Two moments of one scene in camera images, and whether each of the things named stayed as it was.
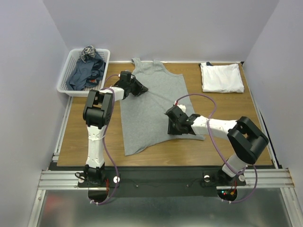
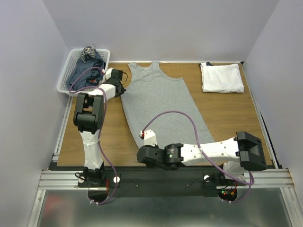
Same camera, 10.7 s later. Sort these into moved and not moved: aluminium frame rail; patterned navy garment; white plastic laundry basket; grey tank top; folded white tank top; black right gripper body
Moved: black right gripper body; grey tank top
Not moved: white plastic laundry basket; folded white tank top; patterned navy garment; aluminium frame rail
